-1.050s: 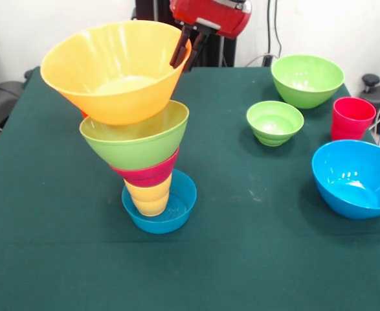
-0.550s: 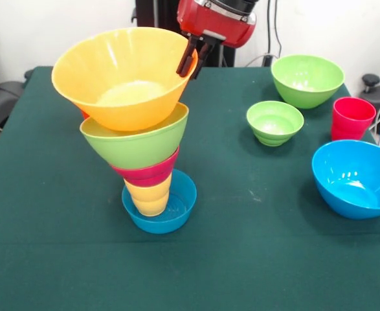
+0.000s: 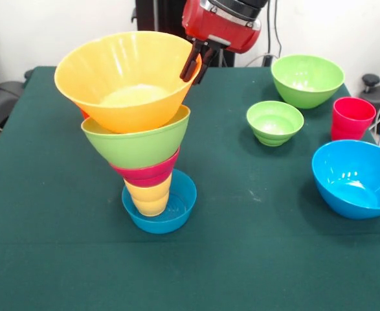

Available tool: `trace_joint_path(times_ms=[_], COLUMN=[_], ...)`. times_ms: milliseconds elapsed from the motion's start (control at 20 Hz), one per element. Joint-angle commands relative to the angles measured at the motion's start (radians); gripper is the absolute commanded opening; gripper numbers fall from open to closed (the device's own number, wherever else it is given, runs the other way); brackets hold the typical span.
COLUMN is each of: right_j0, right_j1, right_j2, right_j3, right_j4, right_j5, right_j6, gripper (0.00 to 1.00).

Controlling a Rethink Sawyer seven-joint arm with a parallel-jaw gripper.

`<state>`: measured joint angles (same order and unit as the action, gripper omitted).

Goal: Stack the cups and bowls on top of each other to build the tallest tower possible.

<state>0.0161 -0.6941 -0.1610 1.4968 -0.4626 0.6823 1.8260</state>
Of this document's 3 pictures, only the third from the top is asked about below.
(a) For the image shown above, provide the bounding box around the grey cable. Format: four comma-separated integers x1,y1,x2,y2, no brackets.
244,54,268,67

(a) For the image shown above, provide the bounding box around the large green plastic bowl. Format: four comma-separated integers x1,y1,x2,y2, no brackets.
271,54,346,109
81,105,191,169

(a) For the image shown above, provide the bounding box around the large blue plastic bowl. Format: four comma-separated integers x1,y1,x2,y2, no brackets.
311,139,380,220

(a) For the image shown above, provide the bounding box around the black cable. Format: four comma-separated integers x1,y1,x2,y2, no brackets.
273,0,283,56
266,3,273,56

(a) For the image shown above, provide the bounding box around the black chair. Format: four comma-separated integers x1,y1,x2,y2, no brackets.
0,41,25,130

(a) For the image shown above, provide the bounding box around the small blue plastic bowl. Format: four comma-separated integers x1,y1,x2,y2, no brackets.
122,168,197,235

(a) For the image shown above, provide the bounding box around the small pink plastic bowl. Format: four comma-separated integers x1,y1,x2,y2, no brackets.
110,147,181,188

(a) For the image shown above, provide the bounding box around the large orange plastic bowl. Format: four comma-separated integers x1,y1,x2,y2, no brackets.
54,30,201,134

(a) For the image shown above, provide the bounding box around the black round knob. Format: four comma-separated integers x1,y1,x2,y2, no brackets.
361,73,380,94

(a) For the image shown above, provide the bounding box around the small green plastic bowl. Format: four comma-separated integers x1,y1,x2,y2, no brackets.
246,100,305,147

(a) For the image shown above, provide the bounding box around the dark green table cloth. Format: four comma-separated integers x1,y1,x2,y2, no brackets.
0,65,380,311

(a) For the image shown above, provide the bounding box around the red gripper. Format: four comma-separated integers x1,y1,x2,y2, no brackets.
179,0,262,86

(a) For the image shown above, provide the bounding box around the yellow plastic cup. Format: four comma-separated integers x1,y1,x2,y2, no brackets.
123,171,173,217

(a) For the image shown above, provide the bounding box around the red plastic cup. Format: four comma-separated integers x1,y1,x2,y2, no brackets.
330,97,377,142

